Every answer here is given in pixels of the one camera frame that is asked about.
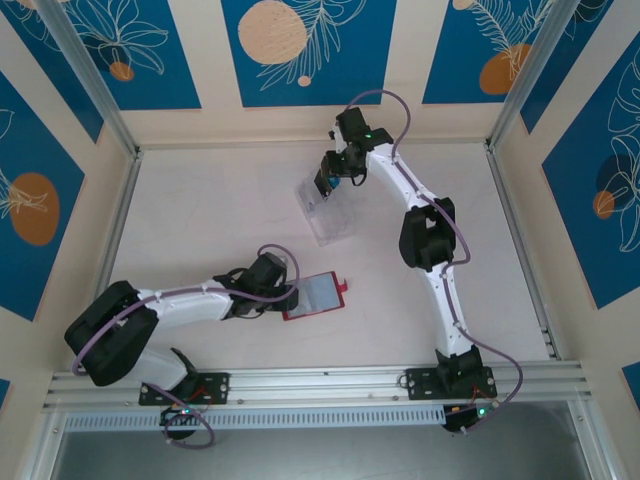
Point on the blue credit card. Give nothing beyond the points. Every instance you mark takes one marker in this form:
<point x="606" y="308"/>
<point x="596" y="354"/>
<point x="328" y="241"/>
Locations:
<point x="336" y="184"/>

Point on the red card holder wallet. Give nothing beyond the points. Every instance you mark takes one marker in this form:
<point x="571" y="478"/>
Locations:
<point x="320" y="295"/>

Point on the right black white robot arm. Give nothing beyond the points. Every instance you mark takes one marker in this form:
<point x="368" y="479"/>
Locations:
<point x="425" y="240"/>

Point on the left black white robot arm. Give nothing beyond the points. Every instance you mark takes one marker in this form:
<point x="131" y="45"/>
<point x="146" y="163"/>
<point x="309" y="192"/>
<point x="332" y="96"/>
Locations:
<point x="185" y="305"/>

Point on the clear acrylic card stand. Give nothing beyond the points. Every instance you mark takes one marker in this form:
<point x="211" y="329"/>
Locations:
<point x="330" y="220"/>

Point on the aluminium mounting rail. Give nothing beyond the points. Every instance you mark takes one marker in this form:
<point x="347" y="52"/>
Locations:
<point x="320" y="382"/>

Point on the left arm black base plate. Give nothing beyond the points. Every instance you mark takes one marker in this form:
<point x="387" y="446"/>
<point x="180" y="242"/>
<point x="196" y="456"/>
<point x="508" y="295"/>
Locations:
<point x="217" y="387"/>

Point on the aluminium table side rail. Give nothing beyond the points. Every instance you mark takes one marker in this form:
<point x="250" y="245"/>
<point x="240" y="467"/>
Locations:
<point x="515" y="235"/>
<point x="112" y="250"/>

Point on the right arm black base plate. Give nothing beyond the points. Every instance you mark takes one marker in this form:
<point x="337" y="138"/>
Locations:
<point x="422" y="384"/>

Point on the aluminium frame post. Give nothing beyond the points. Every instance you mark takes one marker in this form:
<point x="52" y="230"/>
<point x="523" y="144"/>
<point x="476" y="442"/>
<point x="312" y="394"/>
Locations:
<point x="535" y="70"/>
<point x="87" y="75"/>

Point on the aluminium frame leg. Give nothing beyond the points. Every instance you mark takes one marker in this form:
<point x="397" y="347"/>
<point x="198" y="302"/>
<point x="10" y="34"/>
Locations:
<point x="592" y="440"/>
<point x="42" y="450"/>

